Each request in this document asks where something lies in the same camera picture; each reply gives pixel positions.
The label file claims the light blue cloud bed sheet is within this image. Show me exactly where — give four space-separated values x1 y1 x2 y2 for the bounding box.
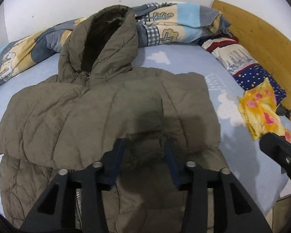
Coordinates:
0 44 291 224

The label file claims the olive quilted hooded jacket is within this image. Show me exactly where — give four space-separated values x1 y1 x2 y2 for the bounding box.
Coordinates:
0 4 230 233

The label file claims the star and stripe print pillow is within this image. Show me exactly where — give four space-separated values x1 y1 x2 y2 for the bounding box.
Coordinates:
201 35 287 102

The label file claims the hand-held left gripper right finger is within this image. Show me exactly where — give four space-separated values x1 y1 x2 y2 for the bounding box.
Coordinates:
163 141 273 233

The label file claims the patchwork tree print blanket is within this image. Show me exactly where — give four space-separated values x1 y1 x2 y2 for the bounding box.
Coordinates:
0 1 232 93

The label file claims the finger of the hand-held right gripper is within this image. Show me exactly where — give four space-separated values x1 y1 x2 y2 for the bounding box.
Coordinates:
259 132 291 192

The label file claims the small black object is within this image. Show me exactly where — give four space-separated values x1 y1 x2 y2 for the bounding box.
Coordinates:
276 105 291 117

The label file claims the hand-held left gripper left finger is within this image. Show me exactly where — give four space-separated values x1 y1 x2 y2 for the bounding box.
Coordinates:
19 138 126 233

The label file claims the yellow floral cloth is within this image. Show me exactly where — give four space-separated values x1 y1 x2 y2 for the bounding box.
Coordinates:
238 77 291 142

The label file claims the wooden headboard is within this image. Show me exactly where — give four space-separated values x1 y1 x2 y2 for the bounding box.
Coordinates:
211 0 291 148

